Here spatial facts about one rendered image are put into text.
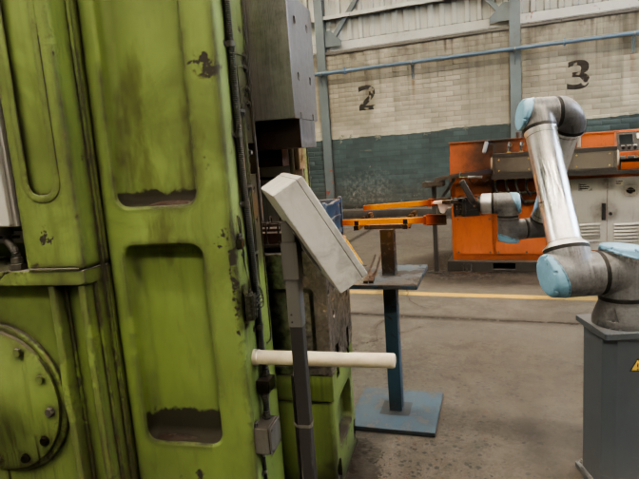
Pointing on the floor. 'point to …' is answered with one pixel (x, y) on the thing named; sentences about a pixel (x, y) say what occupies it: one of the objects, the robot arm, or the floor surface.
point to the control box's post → (300, 365)
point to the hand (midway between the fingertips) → (435, 201)
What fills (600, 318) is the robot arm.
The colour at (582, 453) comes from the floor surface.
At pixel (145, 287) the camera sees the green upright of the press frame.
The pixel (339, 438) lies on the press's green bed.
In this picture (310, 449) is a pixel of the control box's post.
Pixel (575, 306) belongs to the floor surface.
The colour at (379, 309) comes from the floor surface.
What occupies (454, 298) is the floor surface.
